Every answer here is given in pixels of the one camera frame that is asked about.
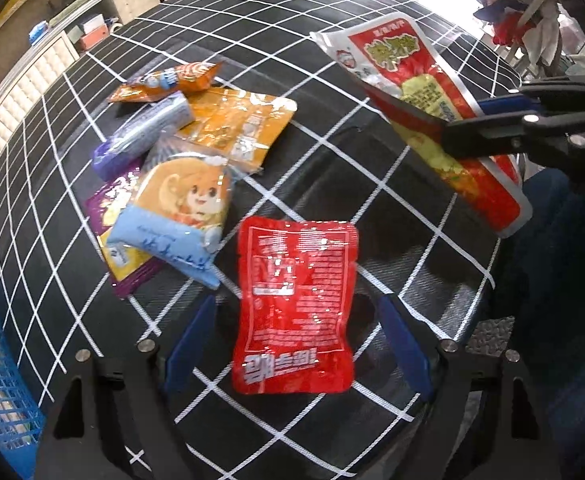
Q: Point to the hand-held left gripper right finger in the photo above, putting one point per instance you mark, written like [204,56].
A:
[405,355]

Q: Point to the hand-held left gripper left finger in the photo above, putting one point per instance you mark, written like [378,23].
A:
[192,345]

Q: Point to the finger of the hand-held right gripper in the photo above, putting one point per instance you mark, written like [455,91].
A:
[482,137]
[507,104]

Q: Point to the red white snack packet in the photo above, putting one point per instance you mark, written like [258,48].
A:
[412,75]

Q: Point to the purple yellow snack packet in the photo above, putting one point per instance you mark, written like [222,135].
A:
[117,255]

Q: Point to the light blue cartoon snack packet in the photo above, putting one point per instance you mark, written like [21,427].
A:
[177,210]

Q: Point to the purple roll snack packet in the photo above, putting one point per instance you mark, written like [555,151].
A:
[142,130]

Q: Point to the orange translucent snack packet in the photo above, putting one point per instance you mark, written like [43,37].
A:
[240,125]

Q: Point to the orange long snack packet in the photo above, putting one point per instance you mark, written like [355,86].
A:
[167,82]

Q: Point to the red garment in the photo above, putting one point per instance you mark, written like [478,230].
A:
[510,27]

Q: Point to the clothes drying rack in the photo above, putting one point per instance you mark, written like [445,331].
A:
[537,5]

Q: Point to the person's leg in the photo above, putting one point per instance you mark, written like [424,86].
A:
[567,270]

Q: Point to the cream television cabinet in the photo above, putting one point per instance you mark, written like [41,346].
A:
[32,75]

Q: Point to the orange box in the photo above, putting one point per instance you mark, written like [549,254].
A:
[92,38]

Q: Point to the white paper roll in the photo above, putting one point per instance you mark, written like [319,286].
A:
[115,24]

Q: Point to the pale blue box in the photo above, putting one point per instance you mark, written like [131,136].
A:
[91,24]

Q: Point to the blue tissue box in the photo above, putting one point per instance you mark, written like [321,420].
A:
[39,31]

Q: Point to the green cushion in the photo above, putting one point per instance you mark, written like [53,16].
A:
[75,7]

